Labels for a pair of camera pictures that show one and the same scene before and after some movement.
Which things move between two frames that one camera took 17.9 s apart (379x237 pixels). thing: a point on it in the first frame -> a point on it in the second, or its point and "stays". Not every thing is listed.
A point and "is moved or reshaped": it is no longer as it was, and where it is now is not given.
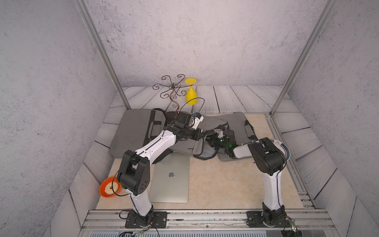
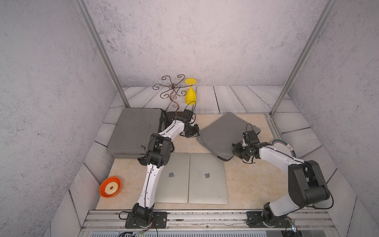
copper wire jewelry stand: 173,87 stays
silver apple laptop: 170,178 stays
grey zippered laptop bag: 136,128 stays
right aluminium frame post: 328,8 stays
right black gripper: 213,139 -> 235,151
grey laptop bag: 238,131 is moved or reshaped
